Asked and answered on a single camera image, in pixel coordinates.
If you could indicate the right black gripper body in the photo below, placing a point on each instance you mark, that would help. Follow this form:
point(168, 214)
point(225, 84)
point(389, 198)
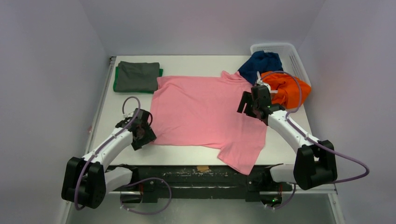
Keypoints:
point(249, 103)

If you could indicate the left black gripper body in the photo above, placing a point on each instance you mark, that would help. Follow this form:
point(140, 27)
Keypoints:
point(146, 136)

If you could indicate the pink t shirt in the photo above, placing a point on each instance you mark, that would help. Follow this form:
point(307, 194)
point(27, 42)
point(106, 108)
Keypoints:
point(202, 111)

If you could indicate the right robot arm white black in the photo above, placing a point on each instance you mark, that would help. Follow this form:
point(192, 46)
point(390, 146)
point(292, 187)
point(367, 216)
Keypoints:
point(315, 162)

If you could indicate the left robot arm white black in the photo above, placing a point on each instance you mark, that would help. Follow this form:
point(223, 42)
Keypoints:
point(87, 179)

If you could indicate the orange t shirt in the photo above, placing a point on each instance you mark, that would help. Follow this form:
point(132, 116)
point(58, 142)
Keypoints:
point(291, 91)

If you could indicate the navy blue t shirt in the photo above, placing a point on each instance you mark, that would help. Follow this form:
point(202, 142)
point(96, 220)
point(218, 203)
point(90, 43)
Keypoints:
point(261, 62)

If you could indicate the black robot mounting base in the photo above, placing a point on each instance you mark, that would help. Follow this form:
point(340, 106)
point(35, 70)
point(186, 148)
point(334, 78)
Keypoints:
point(185, 182)

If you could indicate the white plastic basket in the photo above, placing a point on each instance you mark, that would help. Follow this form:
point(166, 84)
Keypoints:
point(289, 57)

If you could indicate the folded grey t shirt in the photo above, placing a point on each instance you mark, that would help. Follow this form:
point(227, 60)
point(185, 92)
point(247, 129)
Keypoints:
point(147, 68)

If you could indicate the folded green t shirt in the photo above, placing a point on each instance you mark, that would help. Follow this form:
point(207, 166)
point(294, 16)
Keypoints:
point(135, 82)

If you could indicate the brown tape piece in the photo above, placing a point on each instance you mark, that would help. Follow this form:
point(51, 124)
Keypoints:
point(203, 169)

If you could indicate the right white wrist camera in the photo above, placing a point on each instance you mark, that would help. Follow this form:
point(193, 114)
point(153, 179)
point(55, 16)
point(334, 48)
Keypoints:
point(261, 83)

